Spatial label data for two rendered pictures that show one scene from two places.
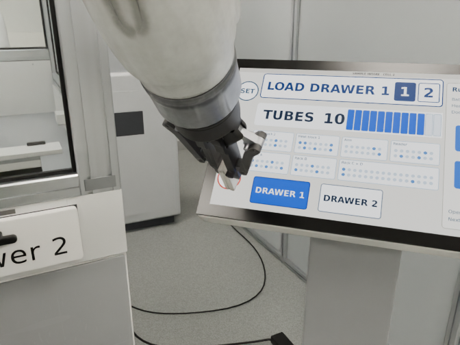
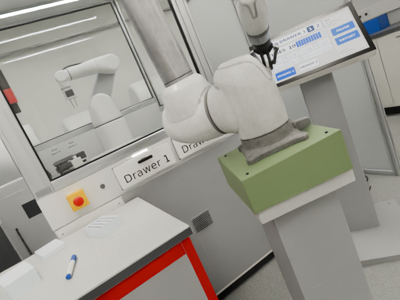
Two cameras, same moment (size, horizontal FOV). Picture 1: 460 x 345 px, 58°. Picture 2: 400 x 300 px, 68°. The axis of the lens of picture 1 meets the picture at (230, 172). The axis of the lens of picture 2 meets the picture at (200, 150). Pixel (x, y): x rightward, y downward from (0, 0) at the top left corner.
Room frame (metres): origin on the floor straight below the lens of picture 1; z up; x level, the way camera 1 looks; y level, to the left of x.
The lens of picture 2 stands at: (-0.84, 0.38, 1.11)
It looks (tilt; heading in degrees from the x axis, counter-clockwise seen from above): 11 degrees down; 3
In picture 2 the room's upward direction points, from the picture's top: 23 degrees counter-clockwise
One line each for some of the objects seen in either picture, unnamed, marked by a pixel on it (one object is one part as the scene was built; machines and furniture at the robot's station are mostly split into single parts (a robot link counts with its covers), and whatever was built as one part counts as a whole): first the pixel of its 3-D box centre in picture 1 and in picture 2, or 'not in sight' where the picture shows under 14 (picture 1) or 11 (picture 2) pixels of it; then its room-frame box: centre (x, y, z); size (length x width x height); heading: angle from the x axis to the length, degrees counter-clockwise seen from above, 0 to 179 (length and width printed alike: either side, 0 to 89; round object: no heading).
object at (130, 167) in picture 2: not in sight; (145, 165); (0.52, 0.71, 0.87); 0.29 x 0.02 x 0.11; 117
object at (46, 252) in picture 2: not in sight; (50, 249); (0.22, 1.11, 0.77); 0.13 x 0.09 x 0.02; 42
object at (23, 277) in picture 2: not in sight; (18, 280); (-0.01, 1.09, 0.79); 0.13 x 0.09 x 0.05; 44
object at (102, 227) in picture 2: not in sight; (103, 226); (0.19, 0.87, 0.78); 0.12 x 0.08 x 0.04; 49
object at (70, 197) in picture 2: not in sight; (78, 200); (0.36, 1.00, 0.88); 0.07 x 0.05 x 0.07; 117
